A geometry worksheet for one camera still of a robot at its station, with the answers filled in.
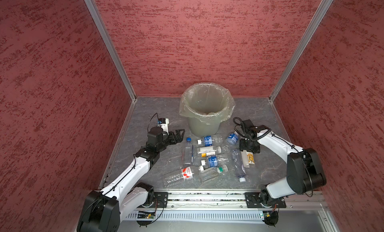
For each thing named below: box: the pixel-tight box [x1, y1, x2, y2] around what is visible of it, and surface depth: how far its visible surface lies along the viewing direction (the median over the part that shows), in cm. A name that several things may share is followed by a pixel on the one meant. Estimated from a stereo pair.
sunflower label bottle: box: [240, 150, 255, 168], surface depth 85 cm
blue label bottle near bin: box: [197, 135, 224, 147], surface depth 92 cm
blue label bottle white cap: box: [226, 131, 239, 146], surface depth 94 cm
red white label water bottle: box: [163, 166, 194, 187], surface depth 79 cm
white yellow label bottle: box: [197, 146, 222, 158], surface depth 90 cm
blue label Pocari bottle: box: [207, 154, 219, 168], surface depth 83 cm
